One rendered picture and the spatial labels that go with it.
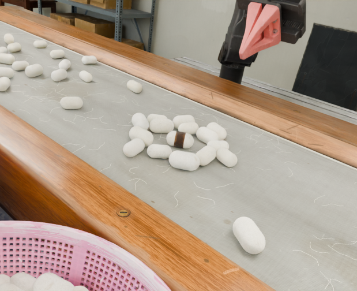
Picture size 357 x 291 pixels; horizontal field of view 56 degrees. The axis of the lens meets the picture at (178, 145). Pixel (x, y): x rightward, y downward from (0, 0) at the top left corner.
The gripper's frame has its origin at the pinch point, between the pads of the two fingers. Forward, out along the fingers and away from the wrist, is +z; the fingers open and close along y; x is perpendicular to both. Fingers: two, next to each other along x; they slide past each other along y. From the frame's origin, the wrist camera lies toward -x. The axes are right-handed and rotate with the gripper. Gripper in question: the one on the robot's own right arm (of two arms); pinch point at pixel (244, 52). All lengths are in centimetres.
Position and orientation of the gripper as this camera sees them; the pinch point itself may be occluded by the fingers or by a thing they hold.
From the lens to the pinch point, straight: 52.5
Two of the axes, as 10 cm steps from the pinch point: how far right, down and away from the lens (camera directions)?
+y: 7.6, 3.9, -5.1
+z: -5.7, 7.8, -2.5
